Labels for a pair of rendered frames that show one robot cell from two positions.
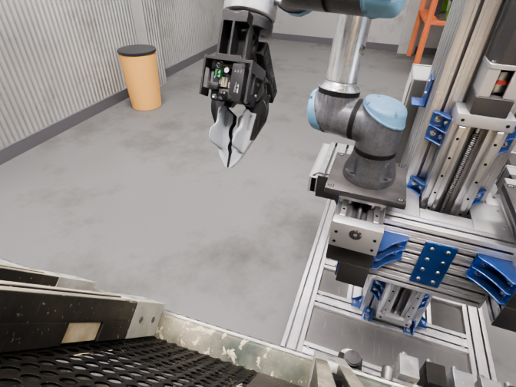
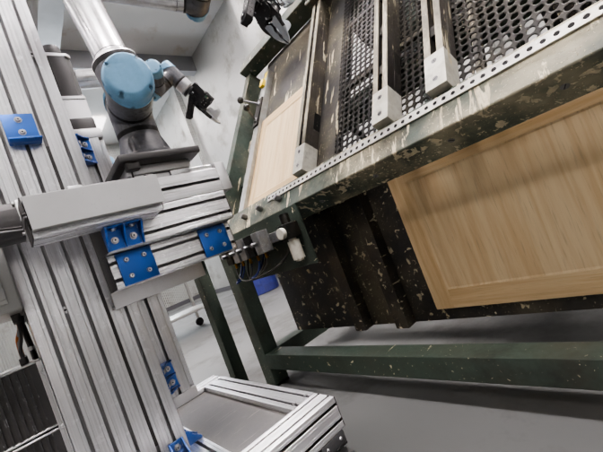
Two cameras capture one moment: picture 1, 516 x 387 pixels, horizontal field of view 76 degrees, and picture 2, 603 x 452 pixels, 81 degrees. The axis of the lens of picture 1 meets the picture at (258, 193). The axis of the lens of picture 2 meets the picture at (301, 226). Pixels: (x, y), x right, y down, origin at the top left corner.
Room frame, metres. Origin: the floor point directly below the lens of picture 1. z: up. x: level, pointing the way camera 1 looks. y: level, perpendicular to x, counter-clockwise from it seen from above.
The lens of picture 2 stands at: (1.55, 0.49, 0.69)
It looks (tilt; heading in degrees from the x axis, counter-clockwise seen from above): 2 degrees up; 211
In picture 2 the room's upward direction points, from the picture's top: 21 degrees counter-clockwise
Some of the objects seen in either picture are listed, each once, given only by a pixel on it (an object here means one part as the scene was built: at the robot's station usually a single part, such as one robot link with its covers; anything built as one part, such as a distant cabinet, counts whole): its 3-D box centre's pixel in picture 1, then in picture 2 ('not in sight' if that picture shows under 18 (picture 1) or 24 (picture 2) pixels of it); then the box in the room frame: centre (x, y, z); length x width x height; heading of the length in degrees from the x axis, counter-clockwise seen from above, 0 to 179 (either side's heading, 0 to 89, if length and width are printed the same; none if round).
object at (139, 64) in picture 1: (142, 78); not in sight; (3.88, 1.39, 0.33); 0.43 x 0.41 x 0.65; 161
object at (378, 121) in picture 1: (378, 124); (129, 111); (0.85, -0.33, 1.20); 0.13 x 0.12 x 0.14; 57
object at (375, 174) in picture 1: (372, 160); (144, 149); (0.85, -0.33, 1.09); 0.15 x 0.15 x 0.10
